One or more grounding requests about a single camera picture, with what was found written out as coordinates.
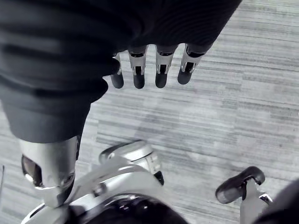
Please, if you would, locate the dark robot foot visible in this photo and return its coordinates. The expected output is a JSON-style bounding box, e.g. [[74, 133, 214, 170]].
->
[[215, 166, 266, 204]]

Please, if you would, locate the silver robot leg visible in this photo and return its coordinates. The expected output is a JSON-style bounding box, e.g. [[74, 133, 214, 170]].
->
[[240, 176, 299, 224], [21, 140, 190, 224]]

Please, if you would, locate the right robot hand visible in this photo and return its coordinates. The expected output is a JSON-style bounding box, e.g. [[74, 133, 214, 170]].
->
[[0, 0, 242, 208]]

